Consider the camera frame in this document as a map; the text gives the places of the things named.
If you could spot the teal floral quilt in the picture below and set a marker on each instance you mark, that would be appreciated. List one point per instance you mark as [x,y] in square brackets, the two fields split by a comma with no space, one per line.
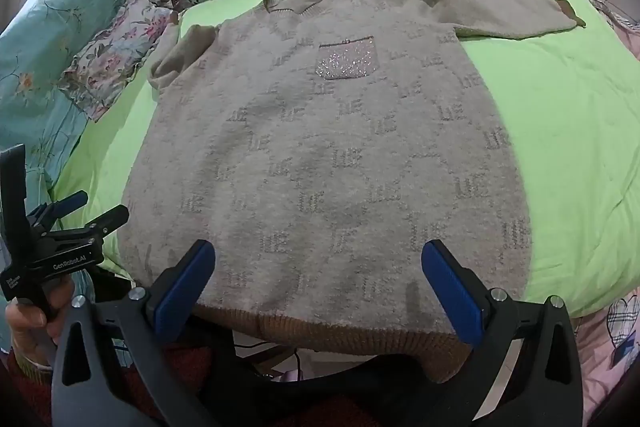
[65,2]

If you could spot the pale floral pillow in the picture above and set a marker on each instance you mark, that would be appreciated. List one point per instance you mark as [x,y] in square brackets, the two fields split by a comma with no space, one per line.
[115,47]

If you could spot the pink printed blanket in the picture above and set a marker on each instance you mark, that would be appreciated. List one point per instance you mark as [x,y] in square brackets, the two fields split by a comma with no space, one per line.
[615,332]

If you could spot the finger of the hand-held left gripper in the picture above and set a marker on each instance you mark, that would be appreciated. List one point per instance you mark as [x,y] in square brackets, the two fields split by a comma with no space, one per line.
[72,201]
[107,219]

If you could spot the person's left hand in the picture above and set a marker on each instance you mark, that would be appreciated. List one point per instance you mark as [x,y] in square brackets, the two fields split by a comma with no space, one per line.
[30,329]

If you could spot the person's red clothing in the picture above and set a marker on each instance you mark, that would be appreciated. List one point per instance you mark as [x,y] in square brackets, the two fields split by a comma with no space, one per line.
[200,357]

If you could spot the green bed sheet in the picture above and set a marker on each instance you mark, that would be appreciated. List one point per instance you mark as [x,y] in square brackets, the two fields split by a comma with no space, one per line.
[575,132]

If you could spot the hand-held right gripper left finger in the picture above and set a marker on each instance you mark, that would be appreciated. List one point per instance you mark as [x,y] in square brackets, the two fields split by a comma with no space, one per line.
[185,287]

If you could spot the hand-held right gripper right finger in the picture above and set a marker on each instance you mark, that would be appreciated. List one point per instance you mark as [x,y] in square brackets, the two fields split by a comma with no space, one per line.
[450,292]

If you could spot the beige patterned knit sweater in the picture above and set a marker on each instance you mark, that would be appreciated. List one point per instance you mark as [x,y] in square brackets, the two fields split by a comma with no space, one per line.
[325,157]

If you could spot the person's left forearm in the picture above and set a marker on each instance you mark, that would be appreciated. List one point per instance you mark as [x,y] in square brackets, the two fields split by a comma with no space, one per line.
[25,392]

